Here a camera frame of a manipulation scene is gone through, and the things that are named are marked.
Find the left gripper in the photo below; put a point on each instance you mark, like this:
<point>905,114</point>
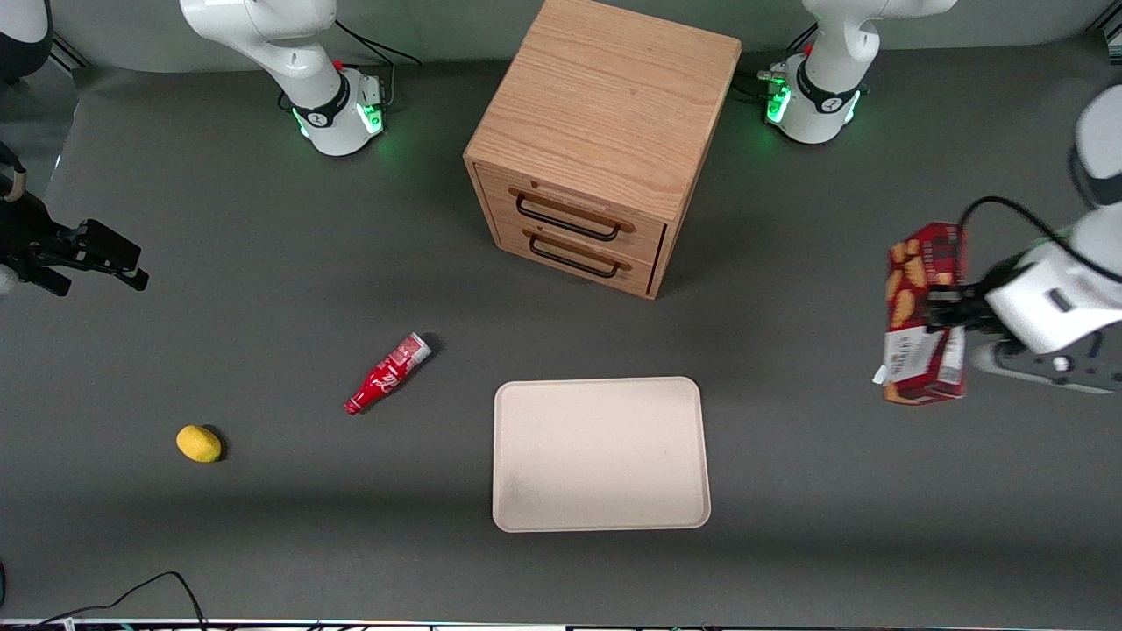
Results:
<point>967,311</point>

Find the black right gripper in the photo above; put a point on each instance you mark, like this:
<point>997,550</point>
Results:
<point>24,235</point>

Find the red cookie box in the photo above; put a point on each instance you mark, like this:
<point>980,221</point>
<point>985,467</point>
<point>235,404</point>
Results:
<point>916,263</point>

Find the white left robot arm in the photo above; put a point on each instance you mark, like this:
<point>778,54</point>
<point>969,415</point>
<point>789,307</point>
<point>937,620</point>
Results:
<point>828,83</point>

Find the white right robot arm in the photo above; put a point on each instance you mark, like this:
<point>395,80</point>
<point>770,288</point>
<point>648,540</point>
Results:
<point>289,53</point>

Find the beige rectangular tray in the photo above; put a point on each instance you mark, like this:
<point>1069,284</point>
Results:
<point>600,456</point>

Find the yellow lemon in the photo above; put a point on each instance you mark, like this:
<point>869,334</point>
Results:
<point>198,443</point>

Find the red cola bottle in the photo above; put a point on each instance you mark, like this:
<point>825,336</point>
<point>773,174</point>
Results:
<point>386,375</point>

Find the wooden two-drawer cabinet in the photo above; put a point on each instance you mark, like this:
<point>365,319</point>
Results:
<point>614,105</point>

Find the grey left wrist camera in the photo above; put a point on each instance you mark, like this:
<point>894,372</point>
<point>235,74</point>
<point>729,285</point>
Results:
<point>1043,372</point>

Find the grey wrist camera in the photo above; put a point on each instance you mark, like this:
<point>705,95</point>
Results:
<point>1043,372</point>
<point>5,280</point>

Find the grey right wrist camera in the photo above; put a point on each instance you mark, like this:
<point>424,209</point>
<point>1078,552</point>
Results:
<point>5,280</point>

